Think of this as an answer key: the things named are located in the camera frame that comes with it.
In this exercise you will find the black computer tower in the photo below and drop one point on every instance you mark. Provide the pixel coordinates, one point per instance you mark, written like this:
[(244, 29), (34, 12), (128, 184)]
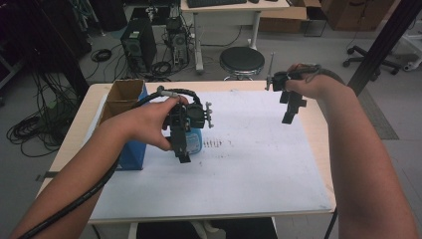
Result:
[(139, 43)]

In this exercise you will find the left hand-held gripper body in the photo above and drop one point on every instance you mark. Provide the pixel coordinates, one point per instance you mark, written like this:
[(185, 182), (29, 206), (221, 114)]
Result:
[(195, 116)]

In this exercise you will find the grey tape strip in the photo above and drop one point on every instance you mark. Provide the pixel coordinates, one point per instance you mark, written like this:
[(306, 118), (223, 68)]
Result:
[(46, 175)]

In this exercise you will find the black keyboard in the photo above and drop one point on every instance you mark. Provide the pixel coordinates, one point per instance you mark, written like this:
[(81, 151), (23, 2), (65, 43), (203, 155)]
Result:
[(215, 2)]

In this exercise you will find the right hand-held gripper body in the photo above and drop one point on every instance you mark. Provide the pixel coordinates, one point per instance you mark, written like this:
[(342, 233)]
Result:
[(279, 81)]

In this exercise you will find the black round stool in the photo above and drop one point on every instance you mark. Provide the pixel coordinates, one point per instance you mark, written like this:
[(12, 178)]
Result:
[(242, 59)]

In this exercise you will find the blue cardboard box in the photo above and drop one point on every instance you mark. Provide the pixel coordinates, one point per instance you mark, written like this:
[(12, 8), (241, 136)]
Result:
[(122, 96)]

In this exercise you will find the white desk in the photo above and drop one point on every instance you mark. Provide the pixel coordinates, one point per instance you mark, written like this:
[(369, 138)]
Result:
[(232, 6)]

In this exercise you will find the blue plastic bottle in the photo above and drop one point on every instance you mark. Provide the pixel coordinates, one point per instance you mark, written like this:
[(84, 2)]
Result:
[(195, 141)]

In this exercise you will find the black office chair base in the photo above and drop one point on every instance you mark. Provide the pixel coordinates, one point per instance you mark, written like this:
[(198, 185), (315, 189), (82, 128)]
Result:
[(371, 59)]

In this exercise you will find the open computer tower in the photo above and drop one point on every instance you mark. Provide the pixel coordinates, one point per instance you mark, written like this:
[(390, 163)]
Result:
[(178, 43)]

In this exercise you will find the flat cardboard box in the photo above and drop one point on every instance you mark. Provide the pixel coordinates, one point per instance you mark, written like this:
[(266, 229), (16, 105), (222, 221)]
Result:
[(282, 18)]

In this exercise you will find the black curtain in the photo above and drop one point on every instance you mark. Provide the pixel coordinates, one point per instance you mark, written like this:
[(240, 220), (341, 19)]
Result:
[(36, 36)]

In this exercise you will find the person's left hand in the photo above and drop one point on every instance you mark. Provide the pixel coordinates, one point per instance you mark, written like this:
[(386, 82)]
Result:
[(149, 122)]

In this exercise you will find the white table mat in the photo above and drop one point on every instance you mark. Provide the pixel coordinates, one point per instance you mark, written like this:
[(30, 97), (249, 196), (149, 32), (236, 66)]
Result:
[(239, 172)]

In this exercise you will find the black metal stand post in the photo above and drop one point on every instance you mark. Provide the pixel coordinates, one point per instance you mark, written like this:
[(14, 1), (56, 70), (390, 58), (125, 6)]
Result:
[(384, 43)]

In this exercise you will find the person's right hand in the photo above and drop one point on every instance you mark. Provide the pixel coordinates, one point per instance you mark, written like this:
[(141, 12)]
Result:
[(312, 83)]

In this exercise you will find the large cardboard box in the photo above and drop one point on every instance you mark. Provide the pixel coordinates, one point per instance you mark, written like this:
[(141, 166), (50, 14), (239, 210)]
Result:
[(358, 13)]

